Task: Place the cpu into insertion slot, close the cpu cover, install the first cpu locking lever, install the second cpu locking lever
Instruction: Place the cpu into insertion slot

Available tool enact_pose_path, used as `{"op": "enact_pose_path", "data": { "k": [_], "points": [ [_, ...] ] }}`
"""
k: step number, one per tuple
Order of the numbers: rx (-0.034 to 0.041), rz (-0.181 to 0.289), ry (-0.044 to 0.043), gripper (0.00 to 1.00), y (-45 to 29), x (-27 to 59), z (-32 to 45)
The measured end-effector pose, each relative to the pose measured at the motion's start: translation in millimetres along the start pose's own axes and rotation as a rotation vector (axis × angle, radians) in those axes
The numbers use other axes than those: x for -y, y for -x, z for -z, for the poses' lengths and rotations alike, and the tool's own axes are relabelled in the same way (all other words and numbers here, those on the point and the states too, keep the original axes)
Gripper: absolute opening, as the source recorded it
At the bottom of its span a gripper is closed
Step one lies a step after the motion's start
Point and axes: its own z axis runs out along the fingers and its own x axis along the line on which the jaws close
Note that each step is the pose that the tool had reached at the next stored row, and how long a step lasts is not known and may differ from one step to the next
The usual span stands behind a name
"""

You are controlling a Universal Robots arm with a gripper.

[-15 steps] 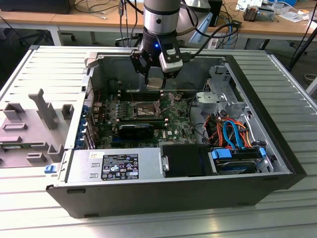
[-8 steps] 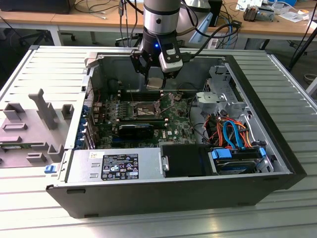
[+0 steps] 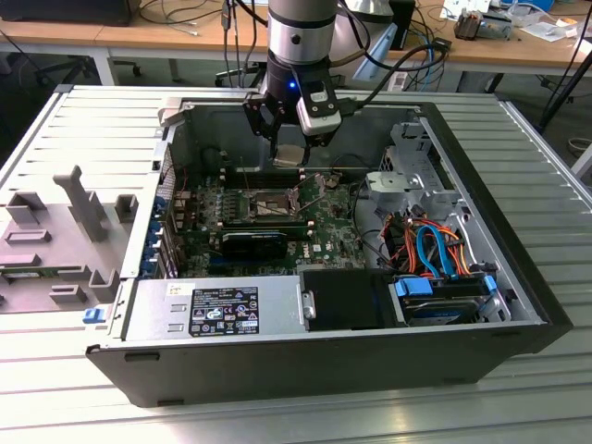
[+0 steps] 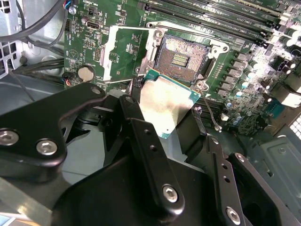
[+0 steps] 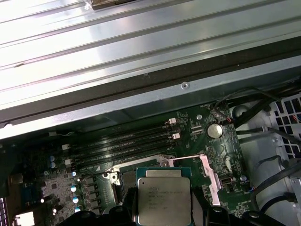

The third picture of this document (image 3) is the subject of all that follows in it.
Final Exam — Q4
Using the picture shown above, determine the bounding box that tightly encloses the clear plastic bag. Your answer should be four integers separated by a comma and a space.
518, 11, 580, 43

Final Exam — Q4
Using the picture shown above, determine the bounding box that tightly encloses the RAM stick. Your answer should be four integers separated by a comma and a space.
0, 265, 64, 282
222, 219, 310, 240

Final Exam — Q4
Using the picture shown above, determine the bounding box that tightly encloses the blue SATA wire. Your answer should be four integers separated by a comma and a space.
414, 222, 464, 281

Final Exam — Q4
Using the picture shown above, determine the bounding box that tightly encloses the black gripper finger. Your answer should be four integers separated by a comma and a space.
301, 128, 337, 167
241, 90, 286, 159

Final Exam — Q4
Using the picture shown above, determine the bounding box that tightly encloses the pale blue teach pendant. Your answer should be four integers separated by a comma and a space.
351, 21, 400, 82

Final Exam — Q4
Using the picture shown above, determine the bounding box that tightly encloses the copper CPU cooler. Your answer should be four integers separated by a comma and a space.
452, 9, 486, 42

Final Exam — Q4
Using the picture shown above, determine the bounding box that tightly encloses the CPU with silver top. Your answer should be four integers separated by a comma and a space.
271, 143, 309, 167

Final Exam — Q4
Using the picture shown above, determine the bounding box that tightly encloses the hard disk in blue carrier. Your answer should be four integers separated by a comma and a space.
389, 272, 500, 329

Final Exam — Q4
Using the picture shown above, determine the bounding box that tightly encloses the green motherboard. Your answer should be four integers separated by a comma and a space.
171, 168, 374, 279

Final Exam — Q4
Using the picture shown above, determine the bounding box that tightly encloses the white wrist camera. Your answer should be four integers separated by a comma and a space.
294, 79, 345, 137

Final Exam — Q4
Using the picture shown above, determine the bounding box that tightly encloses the orange wire bundle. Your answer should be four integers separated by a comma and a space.
387, 219, 474, 279

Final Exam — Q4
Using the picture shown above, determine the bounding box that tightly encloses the CPU socket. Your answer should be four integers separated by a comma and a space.
247, 187, 304, 223

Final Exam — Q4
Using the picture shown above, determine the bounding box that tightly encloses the black open PC case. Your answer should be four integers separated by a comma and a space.
85, 86, 575, 409

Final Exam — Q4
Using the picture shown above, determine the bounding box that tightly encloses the wooden desk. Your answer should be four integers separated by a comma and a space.
0, 0, 592, 89

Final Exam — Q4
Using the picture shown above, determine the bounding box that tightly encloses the silver drive cage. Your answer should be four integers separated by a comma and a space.
364, 118, 469, 221

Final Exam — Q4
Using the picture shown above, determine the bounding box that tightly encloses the black drive bay box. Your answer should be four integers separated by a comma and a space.
298, 269, 400, 332

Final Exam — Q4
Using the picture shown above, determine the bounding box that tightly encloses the grey parts rack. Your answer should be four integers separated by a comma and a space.
0, 165, 141, 316

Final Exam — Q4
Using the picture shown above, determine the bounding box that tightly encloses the black flat device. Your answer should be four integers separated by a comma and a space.
0, 0, 136, 28

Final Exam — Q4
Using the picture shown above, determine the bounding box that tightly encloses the metal socket cover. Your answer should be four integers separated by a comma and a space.
290, 171, 327, 221

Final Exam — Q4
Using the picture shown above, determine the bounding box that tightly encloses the black graphics card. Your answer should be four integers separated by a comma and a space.
219, 229, 289, 264

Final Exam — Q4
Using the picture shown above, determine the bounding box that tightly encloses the black upright box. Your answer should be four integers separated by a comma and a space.
388, 0, 417, 52

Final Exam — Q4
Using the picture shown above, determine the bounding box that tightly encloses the black tripod leg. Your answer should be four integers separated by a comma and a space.
537, 43, 592, 136

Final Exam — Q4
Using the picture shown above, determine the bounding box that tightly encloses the black camera cable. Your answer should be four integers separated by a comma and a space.
339, 39, 454, 117

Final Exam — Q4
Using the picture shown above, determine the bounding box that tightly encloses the silver power supply unit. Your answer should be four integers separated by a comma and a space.
120, 276, 310, 342

